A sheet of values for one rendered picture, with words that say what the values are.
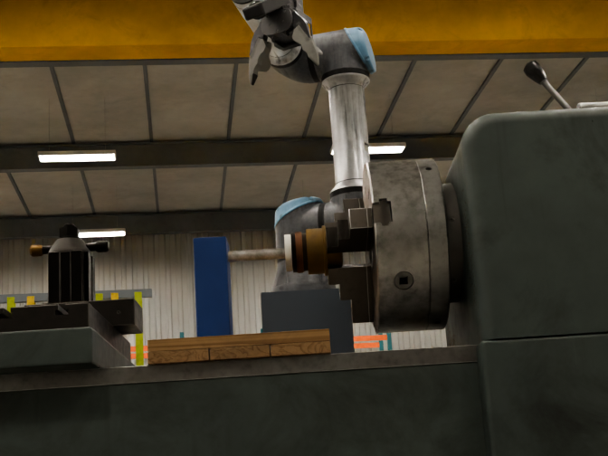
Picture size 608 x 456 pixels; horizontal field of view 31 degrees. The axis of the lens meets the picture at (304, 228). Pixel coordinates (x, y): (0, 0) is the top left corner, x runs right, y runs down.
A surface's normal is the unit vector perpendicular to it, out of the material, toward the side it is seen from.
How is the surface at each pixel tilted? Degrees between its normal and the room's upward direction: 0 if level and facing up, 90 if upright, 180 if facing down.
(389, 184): 61
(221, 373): 90
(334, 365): 90
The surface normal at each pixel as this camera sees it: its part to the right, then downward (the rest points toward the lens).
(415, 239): 0.00, -0.10
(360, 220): -0.02, -0.40
